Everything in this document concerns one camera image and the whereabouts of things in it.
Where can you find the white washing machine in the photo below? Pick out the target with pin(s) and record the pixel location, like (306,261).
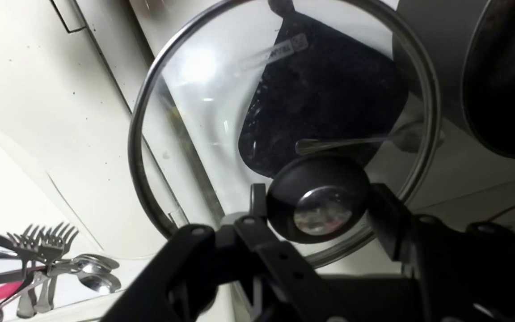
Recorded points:
(478,191)

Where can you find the steel table spoon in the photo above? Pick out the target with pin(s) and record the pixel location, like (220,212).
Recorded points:
(93,264)
(99,282)

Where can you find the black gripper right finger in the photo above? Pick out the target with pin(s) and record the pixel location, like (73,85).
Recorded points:
(415,262)

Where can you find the dark grey saucepan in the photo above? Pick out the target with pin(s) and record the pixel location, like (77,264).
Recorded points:
(508,78)

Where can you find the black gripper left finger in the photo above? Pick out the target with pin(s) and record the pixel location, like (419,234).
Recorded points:
(276,270)

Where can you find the glass pot lid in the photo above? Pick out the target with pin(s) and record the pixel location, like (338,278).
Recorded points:
(320,203)

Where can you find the dark navy pot holder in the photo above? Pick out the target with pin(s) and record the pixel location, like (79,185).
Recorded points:
(329,91)

